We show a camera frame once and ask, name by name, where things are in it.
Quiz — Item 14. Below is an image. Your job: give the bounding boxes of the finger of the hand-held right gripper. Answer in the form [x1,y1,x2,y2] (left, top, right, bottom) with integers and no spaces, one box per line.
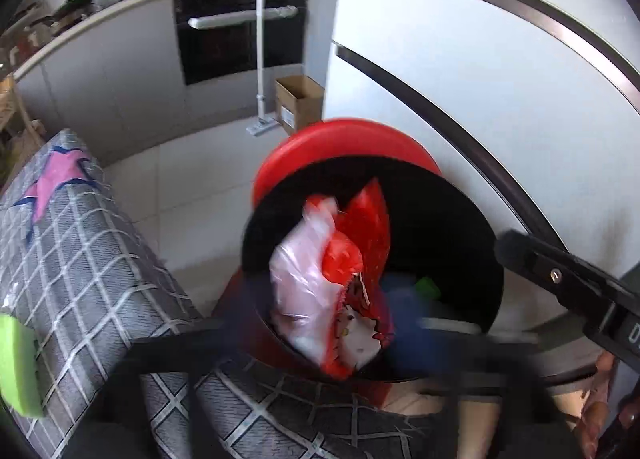
[494,230,623,312]

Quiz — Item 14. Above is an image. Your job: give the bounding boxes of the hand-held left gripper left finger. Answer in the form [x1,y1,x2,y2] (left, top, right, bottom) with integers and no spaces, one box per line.
[120,316,268,459]

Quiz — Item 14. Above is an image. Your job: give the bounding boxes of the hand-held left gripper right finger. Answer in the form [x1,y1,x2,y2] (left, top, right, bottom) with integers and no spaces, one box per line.
[385,284,587,459]

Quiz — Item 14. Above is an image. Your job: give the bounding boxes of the black round bin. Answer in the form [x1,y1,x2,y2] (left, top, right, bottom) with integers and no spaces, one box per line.
[239,156,504,383]

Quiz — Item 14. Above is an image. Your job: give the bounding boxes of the red plastic bag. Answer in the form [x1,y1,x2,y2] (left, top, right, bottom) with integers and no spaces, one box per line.
[319,178,397,381]

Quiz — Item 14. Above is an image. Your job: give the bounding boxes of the green sponge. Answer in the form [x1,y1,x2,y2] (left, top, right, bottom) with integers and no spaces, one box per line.
[0,313,47,421]

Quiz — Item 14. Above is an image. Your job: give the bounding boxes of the person's right hand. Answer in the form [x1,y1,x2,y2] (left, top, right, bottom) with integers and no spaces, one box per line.
[574,352,622,459]

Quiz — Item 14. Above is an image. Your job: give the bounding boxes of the red plastic stool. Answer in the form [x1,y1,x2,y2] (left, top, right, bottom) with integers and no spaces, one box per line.
[215,117,437,411]

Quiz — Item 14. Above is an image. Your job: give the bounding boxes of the white refrigerator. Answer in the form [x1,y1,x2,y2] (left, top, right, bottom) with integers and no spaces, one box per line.
[322,0,640,381]

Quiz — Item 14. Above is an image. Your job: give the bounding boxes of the cardboard box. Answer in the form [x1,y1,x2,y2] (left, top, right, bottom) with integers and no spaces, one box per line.
[274,74,327,136]

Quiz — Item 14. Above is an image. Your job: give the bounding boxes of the grey kitchen base cabinets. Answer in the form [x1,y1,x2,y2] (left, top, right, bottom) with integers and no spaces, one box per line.
[14,0,342,166]

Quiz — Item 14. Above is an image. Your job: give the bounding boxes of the white mop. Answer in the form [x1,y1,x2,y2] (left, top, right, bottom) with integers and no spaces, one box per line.
[245,0,282,138]

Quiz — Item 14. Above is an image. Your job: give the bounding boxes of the black built-in oven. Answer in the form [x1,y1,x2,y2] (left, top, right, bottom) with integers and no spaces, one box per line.
[172,0,309,86]

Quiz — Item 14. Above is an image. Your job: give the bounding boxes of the beige storage trolley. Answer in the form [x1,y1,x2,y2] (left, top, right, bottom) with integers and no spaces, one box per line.
[0,72,47,156]

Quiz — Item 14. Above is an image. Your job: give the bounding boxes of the black wok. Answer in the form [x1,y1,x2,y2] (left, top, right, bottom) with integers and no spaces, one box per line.
[49,0,99,23]

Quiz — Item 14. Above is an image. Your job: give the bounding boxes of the white padded oven handle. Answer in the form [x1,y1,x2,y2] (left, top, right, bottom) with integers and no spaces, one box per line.
[188,4,300,31]

